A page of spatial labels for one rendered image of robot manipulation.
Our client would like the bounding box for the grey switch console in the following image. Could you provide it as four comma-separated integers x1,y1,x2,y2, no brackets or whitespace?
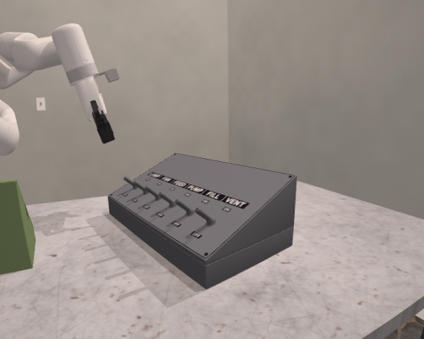
108,153,297,290

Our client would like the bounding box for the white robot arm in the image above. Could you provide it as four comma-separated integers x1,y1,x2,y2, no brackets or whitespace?
0,23,119,155

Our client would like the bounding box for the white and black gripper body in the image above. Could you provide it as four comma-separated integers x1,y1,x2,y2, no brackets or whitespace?
71,75,107,121

